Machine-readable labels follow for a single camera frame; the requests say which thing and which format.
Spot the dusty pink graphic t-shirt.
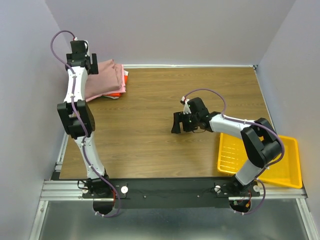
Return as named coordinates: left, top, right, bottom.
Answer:
left=85, top=59, right=122, bottom=102

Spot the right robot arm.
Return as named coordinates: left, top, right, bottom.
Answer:
left=171, top=97, right=285, bottom=196

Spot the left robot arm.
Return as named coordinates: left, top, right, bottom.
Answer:
left=57, top=38, right=112, bottom=197

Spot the folded orange t-shirt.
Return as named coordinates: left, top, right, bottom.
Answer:
left=106, top=74, right=128, bottom=99

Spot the folded pink t-shirt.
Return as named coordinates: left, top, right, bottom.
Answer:
left=102, top=64, right=125, bottom=97

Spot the yellow plastic tray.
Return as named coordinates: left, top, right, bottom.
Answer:
left=217, top=133, right=303, bottom=189

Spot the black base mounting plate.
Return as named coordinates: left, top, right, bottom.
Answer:
left=80, top=177, right=260, bottom=216

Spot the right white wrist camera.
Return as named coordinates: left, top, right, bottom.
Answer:
left=180, top=96, right=192, bottom=115

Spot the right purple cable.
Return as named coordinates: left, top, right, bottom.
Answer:
left=181, top=89, right=286, bottom=216

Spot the purple cable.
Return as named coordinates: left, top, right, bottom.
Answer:
left=50, top=30, right=122, bottom=218
left=181, top=89, right=286, bottom=216

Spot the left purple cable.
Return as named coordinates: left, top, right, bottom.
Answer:
left=50, top=30, right=122, bottom=218

